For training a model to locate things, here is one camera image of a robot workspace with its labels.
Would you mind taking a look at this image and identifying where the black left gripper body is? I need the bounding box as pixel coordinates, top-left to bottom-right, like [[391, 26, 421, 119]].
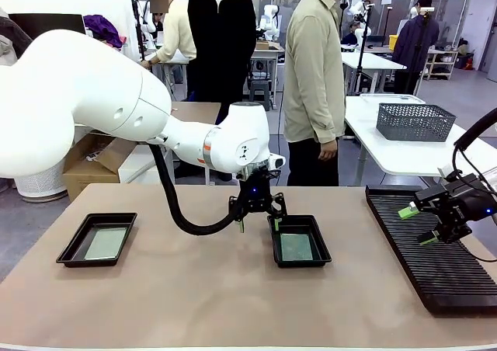
[[238, 166, 273, 214]]

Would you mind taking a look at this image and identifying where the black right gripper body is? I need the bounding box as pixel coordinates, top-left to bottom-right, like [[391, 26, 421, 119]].
[[426, 174, 497, 222]]

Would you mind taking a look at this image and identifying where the green circuit board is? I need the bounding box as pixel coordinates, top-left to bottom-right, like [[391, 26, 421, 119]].
[[83, 226, 129, 261], [280, 232, 314, 262]]

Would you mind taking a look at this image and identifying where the black ESD tray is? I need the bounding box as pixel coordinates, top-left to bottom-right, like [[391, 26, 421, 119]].
[[56, 211, 138, 268], [266, 214, 332, 269]]

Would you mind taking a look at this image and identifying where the beige-sleeved right forearm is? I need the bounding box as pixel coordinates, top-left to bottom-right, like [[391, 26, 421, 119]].
[[310, 113, 337, 145]]

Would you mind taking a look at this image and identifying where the beige-shirt person right hand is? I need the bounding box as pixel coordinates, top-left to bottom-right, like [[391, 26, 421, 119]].
[[318, 141, 339, 162]]

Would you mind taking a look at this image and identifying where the black slotted board rack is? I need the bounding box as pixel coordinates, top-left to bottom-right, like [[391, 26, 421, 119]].
[[365, 186, 497, 317]]

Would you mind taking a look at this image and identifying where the white work table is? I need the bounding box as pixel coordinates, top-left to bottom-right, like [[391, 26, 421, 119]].
[[344, 93, 497, 185]]

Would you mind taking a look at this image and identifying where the grey mesh basket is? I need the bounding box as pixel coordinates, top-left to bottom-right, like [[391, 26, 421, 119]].
[[376, 103, 457, 142]]

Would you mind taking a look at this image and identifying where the white cabinet box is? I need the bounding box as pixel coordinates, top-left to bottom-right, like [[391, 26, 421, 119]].
[[118, 144, 174, 185]]

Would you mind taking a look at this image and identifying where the brown folding table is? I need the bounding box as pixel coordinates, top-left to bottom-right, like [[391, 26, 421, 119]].
[[170, 101, 222, 185]]

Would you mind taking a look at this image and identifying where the grey plastic stool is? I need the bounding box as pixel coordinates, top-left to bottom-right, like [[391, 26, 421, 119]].
[[250, 79, 273, 111]]

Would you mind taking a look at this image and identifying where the person in beige shirt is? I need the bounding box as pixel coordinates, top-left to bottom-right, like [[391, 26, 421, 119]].
[[282, 0, 347, 187]]

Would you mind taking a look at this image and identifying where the white storage shelf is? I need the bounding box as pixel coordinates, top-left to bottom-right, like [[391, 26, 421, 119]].
[[422, 50, 459, 81]]

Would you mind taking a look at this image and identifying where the wood-topped background desk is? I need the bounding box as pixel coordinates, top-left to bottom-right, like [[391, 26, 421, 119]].
[[250, 42, 287, 107]]

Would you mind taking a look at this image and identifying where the large open cardboard box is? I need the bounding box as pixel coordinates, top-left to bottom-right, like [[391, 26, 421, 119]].
[[61, 133, 137, 203]]

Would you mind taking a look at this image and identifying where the white background desk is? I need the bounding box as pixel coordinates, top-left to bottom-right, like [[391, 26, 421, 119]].
[[149, 51, 195, 96], [341, 50, 408, 96]]

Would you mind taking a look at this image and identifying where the person in black jacket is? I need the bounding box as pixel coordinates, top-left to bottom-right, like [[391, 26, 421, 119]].
[[187, 0, 257, 127]]

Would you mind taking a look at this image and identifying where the person in dark coat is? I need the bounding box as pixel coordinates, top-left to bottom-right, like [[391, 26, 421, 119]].
[[391, 0, 440, 96]]

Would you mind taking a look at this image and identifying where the black tripod stand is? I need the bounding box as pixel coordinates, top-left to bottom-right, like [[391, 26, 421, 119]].
[[356, 1, 374, 96]]

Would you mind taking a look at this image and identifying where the person in cream sweater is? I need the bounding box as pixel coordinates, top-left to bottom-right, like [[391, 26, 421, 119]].
[[149, 0, 197, 65]]

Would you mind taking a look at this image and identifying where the seated person with cap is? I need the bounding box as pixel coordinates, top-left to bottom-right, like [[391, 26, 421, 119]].
[[341, 20, 364, 46]]

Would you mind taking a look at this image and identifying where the white air purifier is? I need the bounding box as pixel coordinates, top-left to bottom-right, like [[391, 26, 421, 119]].
[[13, 164, 73, 203]]

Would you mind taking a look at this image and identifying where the purple cloth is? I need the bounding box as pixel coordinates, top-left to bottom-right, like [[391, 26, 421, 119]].
[[83, 14, 127, 49]]

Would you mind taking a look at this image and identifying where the black computer monitor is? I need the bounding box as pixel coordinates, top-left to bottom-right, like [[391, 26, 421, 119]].
[[8, 12, 86, 37]]

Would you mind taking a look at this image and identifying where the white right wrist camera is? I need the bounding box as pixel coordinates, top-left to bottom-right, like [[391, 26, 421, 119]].
[[437, 164, 463, 181]]

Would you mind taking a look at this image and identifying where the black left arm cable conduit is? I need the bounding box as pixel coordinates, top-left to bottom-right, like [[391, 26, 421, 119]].
[[149, 141, 244, 236]]

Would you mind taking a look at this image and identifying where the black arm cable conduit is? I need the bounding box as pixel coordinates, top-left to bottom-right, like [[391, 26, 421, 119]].
[[453, 108, 497, 158], [149, 141, 244, 236]]

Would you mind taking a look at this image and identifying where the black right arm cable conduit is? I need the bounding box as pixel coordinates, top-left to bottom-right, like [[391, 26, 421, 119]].
[[453, 108, 497, 158]]

